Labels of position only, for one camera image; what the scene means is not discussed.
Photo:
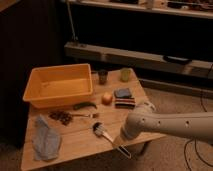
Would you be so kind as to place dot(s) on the dark small cup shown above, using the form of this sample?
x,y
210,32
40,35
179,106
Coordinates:
x,y
102,75

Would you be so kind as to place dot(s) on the green small cup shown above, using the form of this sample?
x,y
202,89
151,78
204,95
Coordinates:
x,y
125,74

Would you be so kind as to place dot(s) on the black remote on shelf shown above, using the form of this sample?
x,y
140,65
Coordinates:
x,y
177,61

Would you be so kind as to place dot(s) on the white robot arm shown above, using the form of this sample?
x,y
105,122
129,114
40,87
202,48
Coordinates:
x,y
144,118

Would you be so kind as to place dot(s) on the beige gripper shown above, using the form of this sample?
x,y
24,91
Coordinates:
x,y
118,141

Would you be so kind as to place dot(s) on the blue grey cloth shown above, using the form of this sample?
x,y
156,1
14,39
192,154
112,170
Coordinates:
x,y
46,142

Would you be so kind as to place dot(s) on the green chili pepper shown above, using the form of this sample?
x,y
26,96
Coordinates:
x,y
84,104

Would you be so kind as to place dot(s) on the metal spoon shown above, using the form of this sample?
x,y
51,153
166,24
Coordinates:
x,y
95,115

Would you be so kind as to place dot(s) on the grey metal shelf rail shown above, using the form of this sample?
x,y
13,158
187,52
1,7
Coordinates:
x,y
195,68

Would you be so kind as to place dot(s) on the striped sponge stack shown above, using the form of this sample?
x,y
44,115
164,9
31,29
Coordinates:
x,y
124,98

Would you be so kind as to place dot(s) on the dark grape bunch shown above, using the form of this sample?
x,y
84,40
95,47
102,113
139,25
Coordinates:
x,y
64,117

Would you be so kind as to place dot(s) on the orange plastic tray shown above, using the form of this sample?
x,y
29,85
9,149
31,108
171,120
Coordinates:
x,y
57,86

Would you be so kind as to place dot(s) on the wooden table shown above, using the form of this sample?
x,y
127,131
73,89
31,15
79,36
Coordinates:
x,y
78,139

